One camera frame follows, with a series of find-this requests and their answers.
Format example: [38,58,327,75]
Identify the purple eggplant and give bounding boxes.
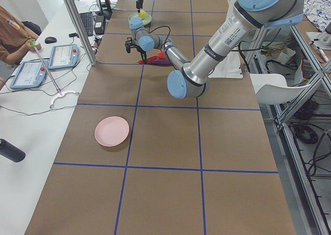
[151,59,172,66]

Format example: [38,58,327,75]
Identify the pink plate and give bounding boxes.
[95,116,130,147]

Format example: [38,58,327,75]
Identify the white plastic basket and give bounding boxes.
[294,59,315,84]

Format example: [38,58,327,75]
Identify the red chili pepper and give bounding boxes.
[134,56,158,65]

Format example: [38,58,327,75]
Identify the green plate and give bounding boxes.
[128,12,152,26]

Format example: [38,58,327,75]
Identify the far teach pendant tablet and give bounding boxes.
[49,44,79,70]

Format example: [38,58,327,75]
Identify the red orange pomegranate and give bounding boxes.
[157,50,166,59]

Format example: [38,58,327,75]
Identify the near teach pendant tablet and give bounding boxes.
[10,61,46,89]

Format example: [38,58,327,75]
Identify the aluminium frame post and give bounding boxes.
[63,0,97,66]

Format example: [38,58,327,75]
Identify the yellow pink peach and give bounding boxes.
[139,10,146,20]

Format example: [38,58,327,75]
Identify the teach pendant tablet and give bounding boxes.
[49,44,79,70]
[10,61,46,89]

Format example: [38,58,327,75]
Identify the person in brown shirt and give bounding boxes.
[1,6,39,65]

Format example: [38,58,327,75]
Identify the black keyboard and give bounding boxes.
[79,12,94,37]

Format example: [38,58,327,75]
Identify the black computer mouse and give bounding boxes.
[44,36,57,44]

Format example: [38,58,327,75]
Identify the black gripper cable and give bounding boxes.
[146,25,172,43]

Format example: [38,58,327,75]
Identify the white chair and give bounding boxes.
[250,73,310,105]

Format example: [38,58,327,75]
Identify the black water bottle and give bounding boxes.
[0,139,26,163]

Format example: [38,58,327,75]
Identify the pink grabber stick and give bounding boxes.
[28,40,80,109]

